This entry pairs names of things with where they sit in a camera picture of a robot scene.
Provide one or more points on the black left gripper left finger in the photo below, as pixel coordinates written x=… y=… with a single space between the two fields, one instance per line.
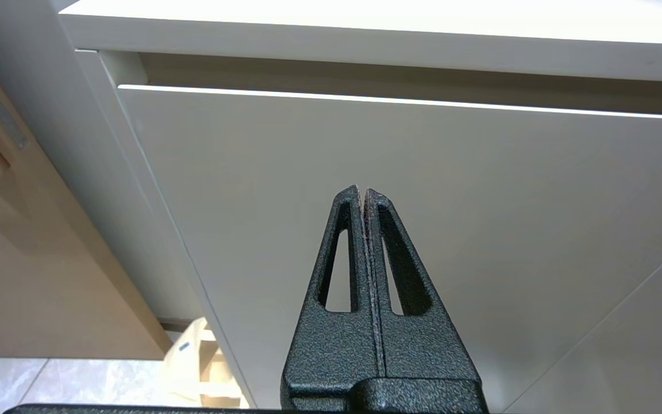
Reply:
x=331 y=351

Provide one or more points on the cream bag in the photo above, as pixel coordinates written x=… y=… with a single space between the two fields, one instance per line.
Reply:
x=193 y=356

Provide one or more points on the brown wooden furniture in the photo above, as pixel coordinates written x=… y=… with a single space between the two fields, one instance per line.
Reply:
x=49 y=276

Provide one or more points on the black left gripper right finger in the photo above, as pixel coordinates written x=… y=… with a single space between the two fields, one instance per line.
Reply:
x=423 y=351

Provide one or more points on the white cabinet door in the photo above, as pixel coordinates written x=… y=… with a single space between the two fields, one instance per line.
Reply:
x=250 y=201

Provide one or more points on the white cabinet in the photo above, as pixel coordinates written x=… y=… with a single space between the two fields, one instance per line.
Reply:
x=365 y=40

